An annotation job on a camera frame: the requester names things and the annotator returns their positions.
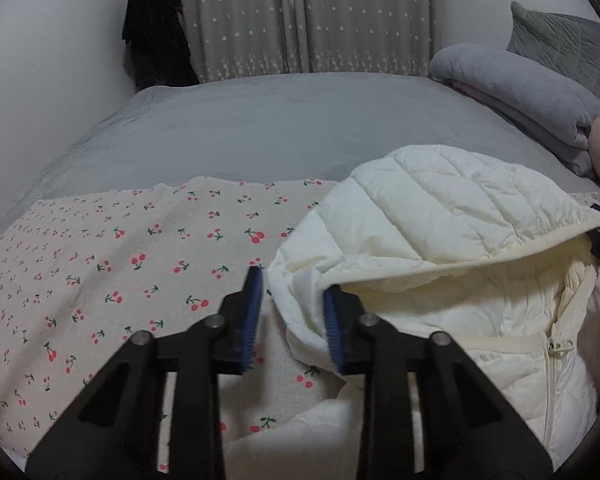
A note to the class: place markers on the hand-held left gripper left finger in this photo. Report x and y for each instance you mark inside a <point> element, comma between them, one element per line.
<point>247,320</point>

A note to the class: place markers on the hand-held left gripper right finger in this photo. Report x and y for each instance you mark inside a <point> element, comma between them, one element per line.
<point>332,330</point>

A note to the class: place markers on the white puffer jacket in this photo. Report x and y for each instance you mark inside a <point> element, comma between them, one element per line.
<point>455,210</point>

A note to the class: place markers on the cherry print cloth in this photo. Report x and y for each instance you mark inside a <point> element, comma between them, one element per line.
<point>130,260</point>

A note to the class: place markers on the grey folded blanket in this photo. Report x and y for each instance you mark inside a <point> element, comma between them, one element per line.
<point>520,85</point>

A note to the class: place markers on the grey bed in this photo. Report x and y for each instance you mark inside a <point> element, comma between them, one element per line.
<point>280,125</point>

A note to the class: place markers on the grey quilted pillow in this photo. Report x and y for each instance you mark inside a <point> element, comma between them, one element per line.
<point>570,45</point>

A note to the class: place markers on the black hanging garment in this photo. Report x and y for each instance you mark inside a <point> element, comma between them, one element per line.
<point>152,35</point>

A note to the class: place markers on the grey star print curtain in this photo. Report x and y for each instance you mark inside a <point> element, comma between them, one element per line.
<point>305,20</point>

